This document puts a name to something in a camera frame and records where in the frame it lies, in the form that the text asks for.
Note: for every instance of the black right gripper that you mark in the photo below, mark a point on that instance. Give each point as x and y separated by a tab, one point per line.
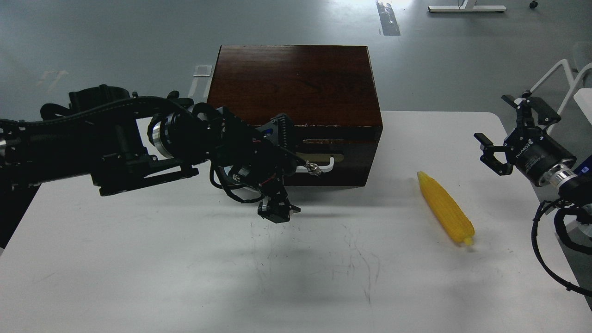
531	150

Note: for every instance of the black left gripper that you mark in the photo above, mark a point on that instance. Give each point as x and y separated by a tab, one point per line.
262	182

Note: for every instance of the drawer with white handle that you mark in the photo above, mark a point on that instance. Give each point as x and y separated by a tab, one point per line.
352	147

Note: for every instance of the yellow corn cob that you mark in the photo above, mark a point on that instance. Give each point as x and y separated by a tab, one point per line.
448	213

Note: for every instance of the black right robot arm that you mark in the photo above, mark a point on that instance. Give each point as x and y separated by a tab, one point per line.
572	188

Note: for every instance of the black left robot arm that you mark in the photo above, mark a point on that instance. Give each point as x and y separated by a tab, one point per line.
126	142

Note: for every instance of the dark wooden drawer cabinet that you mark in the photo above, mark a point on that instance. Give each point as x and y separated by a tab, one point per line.
315	85

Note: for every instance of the white table leg frame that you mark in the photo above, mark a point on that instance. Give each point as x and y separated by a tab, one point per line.
569	85

